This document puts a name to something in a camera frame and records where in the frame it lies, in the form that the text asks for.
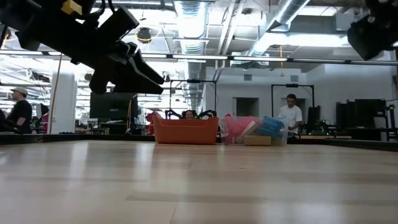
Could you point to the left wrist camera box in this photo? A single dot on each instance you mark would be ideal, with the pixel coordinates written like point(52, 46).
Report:
point(119, 23)

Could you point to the clear plastic bin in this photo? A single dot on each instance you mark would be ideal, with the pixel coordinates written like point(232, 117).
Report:
point(280, 140)

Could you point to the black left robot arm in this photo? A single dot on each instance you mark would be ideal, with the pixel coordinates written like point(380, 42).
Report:
point(46, 28)

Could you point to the red chair back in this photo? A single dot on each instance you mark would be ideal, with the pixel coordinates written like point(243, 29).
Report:
point(154, 117)

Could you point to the black aluminium table frame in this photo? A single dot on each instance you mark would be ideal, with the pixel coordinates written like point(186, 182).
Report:
point(37, 138)

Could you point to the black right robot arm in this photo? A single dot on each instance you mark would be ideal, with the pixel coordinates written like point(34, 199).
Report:
point(373, 37)

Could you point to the black monitor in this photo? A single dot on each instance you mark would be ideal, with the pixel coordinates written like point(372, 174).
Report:
point(113, 107)

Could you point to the black background cabinets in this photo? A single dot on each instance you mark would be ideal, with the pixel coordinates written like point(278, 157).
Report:
point(360, 113)

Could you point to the black round ceiling fixture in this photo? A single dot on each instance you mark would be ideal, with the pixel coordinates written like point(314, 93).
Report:
point(144, 35)

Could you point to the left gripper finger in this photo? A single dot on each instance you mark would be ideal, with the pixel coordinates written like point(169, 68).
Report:
point(136, 85)
point(144, 71)

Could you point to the black background rig frame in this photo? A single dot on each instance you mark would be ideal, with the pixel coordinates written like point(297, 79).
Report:
point(292, 85)
point(192, 81)

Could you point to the white pillar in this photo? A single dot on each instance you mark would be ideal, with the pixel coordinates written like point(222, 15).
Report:
point(63, 102)

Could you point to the yellow tape tag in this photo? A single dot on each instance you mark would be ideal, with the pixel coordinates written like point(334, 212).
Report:
point(71, 7)

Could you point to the orange plastic bin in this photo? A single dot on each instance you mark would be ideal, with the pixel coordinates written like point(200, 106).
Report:
point(185, 132)

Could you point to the person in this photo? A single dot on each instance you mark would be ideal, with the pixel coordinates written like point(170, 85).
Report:
point(291, 113)
point(188, 114)
point(21, 112)

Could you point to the black background chair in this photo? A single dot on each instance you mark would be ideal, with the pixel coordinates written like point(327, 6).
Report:
point(314, 119)

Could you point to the black background robot arm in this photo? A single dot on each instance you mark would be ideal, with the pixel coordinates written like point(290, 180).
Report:
point(171, 112)
point(210, 112)

